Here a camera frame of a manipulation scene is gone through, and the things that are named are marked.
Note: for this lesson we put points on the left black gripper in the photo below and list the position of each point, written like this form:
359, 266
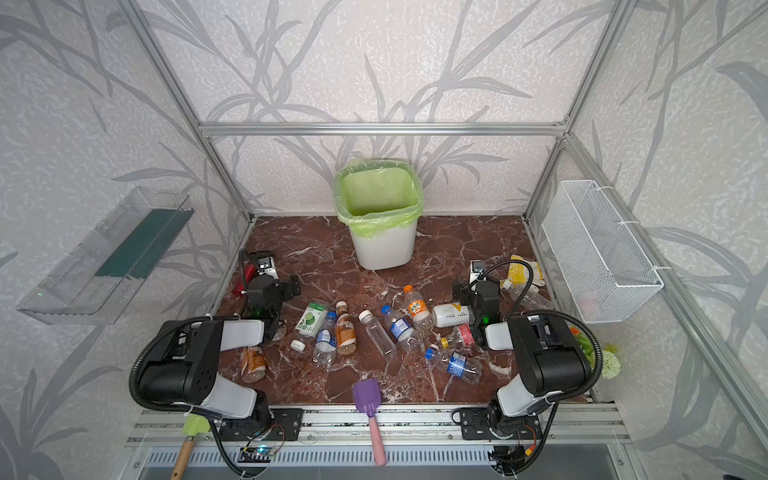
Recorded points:
264, 279

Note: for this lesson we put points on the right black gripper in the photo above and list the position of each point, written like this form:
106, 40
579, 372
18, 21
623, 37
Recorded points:
482, 288

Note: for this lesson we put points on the green lime label bottle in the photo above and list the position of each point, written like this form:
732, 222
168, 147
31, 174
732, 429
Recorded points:
312, 319

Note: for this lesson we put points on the orange cap orange label bottle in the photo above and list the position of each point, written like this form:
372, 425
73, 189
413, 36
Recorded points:
418, 309

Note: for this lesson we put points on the crushed blue label bottle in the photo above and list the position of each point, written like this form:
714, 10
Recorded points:
455, 364

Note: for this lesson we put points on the blue cap water bottle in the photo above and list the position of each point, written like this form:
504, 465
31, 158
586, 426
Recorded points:
325, 349

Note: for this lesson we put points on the blue label water bottle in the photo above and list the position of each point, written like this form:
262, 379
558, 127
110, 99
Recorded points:
402, 329

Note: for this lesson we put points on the brown tea bottle white cap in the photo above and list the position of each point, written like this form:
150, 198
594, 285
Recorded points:
345, 331

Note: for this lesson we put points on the clear bottle white cap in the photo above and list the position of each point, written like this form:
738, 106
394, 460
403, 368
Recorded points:
378, 335

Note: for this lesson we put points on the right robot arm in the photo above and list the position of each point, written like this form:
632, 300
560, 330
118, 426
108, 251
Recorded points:
557, 356

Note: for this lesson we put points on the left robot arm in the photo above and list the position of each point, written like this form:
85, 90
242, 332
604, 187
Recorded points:
178, 369

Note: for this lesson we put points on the white trash bin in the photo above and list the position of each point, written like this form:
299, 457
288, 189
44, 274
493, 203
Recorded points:
392, 248

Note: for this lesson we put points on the green bin liner bag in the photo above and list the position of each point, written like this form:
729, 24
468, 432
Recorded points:
371, 197

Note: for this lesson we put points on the red spray bottle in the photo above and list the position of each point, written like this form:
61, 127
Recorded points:
246, 273

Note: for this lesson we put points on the pink label yellow cap bottle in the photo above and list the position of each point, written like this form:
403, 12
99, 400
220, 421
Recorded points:
461, 338

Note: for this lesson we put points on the white yellow label bottle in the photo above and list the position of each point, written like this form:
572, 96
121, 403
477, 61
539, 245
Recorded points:
452, 314

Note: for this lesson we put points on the yellow snack wrapper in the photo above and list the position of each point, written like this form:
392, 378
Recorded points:
518, 274

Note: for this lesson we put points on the clear bottle near wrapper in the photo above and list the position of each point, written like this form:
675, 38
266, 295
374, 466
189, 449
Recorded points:
532, 300

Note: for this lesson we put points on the brown coffee bottle lying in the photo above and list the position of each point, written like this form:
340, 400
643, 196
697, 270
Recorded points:
253, 365

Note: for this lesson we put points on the purple pink silicone spatula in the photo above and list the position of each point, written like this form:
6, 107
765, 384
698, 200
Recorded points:
367, 399

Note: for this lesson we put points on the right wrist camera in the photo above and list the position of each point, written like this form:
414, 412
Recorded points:
478, 271

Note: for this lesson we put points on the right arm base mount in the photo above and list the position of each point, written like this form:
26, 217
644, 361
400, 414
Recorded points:
479, 423

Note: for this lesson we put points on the white wire mesh basket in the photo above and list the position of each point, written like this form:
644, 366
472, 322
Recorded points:
608, 274

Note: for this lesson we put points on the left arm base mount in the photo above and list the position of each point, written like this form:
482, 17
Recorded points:
285, 425

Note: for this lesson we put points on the green wooden-handled spatula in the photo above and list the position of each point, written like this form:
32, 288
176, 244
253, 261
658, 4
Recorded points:
193, 425

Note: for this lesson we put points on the aluminium front rail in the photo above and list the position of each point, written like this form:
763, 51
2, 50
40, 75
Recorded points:
407, 424

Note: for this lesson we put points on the clear acrylic wall shelf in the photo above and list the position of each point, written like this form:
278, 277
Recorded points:
95, 283

